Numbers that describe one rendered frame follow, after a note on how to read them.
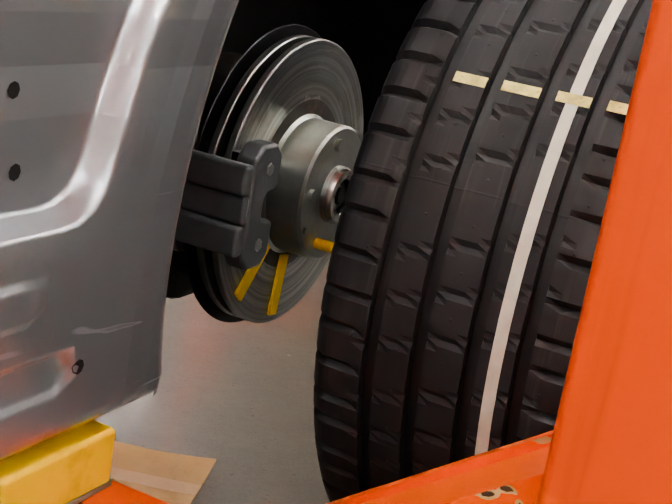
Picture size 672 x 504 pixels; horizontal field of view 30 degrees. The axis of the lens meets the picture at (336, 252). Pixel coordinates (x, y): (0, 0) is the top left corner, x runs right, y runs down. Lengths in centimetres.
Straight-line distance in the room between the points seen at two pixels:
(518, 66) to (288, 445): 191
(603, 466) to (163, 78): 43
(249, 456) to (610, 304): 212
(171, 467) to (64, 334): 173
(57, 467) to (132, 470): 163
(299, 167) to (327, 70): 14
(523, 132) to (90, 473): 42
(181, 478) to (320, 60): 137
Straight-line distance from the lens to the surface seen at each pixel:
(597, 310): 66
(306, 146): 131
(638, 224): 64
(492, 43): 102
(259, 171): 122
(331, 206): 134
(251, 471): 267
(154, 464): 262
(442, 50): 102
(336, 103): 142
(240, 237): 122
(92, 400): 95
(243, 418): 291
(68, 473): 97
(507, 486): 72
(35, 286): 85
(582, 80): 98
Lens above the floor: 114
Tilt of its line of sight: 15 degrees down
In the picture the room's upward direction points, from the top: 10 degrees clockwise
